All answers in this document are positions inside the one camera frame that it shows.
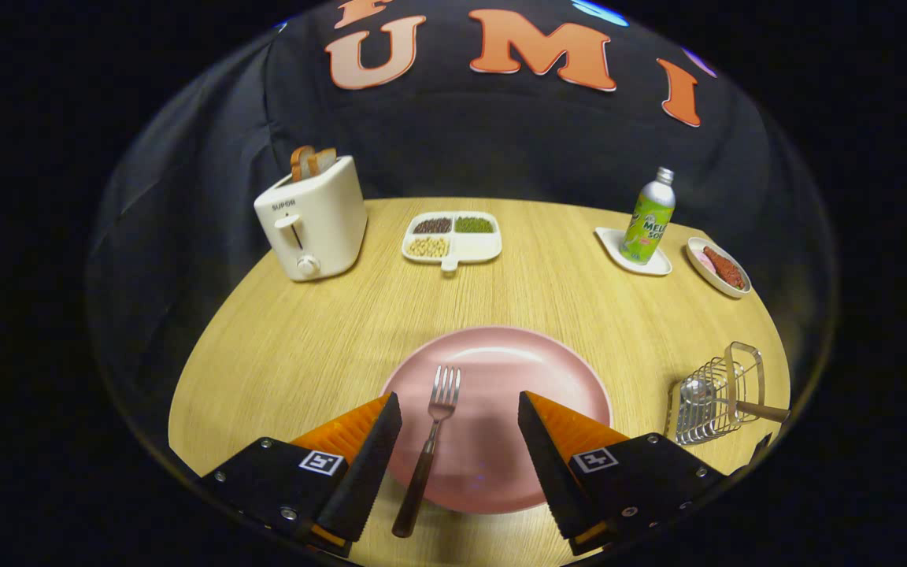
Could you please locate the white oval food plate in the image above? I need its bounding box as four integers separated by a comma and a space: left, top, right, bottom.
686, 237, 753, 299

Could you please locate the pink round plate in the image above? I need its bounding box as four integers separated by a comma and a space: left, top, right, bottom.
380, 325, 613, 516

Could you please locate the green soda bottle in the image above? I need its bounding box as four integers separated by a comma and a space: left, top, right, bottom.
619, 166, 676, 265

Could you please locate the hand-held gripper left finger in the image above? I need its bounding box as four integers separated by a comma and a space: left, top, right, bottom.
200, 391, 404, 560

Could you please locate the metal wire basket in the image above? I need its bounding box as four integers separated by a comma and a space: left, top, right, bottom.
665, 341, 767, 447

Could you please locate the white square coaster dish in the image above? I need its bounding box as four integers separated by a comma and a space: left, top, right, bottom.
595, 227, 673, 276

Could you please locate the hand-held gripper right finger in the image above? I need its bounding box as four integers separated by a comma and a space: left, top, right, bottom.
517, 390, 731, 557

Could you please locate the metal spoon with wooden handle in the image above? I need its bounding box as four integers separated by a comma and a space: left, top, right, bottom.
680, 378, 792, 424

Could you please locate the white toaster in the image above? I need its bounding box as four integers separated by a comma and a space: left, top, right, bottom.
254, 155, 368, 283

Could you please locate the white divided tray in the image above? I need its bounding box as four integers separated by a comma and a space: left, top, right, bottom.
402, 210, 503, 272

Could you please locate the brown meat piece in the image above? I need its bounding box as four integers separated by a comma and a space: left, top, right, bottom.
702, 246, 747, 290

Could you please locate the metal fork with wooden handle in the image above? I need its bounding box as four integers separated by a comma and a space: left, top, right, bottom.
391, 365, 462, 539

